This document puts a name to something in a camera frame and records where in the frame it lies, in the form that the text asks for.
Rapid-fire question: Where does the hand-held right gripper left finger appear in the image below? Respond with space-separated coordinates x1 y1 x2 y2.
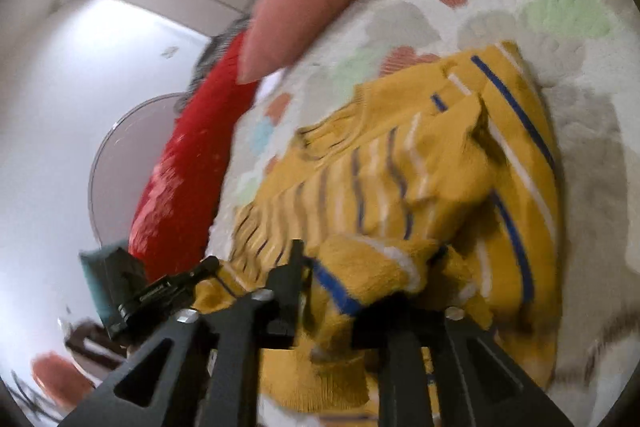
57 239 306 427

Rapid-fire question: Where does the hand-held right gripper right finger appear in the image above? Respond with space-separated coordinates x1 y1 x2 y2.
350 292 576 427

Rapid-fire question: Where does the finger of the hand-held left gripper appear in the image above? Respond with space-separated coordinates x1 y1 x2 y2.
117 256 221 314

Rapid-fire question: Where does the yellow striped sweater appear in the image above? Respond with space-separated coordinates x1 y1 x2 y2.
192 41 563 418

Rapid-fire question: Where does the orange round object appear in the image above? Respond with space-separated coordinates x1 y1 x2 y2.
30 354 95 409

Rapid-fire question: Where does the red pillow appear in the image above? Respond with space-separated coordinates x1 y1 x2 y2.
127 32 261 283

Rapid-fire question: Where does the grey cloth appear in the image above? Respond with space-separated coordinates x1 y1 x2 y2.
175 17 251 112

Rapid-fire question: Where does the pink pillow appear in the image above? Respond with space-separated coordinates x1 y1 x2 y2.
237 0 376 85

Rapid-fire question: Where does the pastel printed blanket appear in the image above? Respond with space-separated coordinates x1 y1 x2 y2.
207 0 636 427

